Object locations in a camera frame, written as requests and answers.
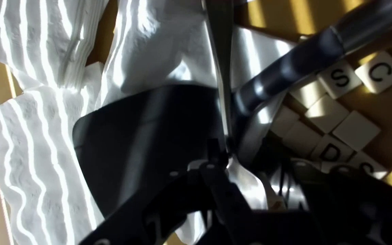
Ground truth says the cream letter tile C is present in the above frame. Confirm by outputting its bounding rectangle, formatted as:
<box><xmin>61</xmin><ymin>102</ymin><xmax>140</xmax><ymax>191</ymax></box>
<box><xmin>352</xmin><ymin>47</ymin><xmax>392</xmax><ymax>95</ymax></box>

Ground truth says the cream letter tile S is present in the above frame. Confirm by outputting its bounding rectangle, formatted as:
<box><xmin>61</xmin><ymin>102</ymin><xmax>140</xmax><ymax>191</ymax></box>
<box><xmin>315</xmin><ymin>59</ymin><xmax>364</xmax><ymax>100</ymax></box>
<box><xmin>345</xmin><ymin>149</ymin><xmax>392</xmax><ymax>180</ymax></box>

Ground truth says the folded white paper towel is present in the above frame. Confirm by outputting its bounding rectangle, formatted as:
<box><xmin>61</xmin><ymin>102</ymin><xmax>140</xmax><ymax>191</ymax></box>
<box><xmin>0</xmin><ymin>0</ymin><xmax>115</xmax><ymax>92</ymax></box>
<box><xmin>0</xmin><ymin>82</ymin><xmax>115</xmax><ymax>245</ymax></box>

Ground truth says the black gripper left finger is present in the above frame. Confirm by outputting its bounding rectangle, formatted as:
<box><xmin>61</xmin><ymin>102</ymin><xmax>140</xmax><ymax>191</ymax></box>
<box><xmin>78</xmin><ymin>161</ymin><xmax>253</xmax><ymax>245</ymax></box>

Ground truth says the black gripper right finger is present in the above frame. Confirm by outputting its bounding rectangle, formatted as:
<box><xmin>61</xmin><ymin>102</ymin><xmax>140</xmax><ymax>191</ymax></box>
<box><xmin>258</xmin><ymin>157</ymin><xmax>392</xmax><ymax>245</ymax></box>

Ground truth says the cream square tile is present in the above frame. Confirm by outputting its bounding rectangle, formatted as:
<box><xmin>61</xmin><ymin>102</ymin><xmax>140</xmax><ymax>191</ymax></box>
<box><xmin>269</xmin><ymin>104</ymin><xmax>302</xmax><ymax>138</ymax></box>
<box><xmin>280</xmin><ymin>119</ymin><xmax>325</xmax><ymax>156</ymax></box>
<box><xmin>303</xmin><ymin>93</ymin><xmax>351</xmax><ymax>134</ymax></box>
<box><xmin>330</xmin><ymin>108</ymin><xmax>383</xmax><ymax>152</ymax></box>
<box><xmin>288</xmin><ymin>80</ymin><xmax>329</xmax><ymax>108</ymax></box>

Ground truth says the cream letter tile D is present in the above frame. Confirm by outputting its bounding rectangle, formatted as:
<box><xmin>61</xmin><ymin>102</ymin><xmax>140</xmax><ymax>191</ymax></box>
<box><xmin>308</xmin><ymin>134</ymin><xmax>356</xmax><ymax>165</ymax></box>

